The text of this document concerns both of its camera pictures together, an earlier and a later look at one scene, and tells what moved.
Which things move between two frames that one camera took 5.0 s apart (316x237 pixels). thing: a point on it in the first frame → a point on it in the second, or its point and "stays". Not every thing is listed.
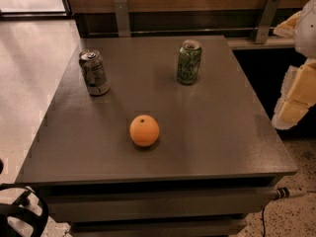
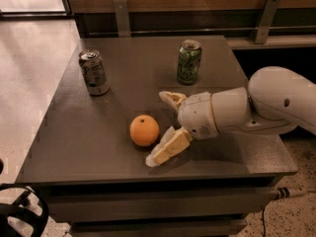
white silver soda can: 95,72 stays
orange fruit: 144,130 stays
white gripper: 307,30 → 197,115
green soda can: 189,61 stays
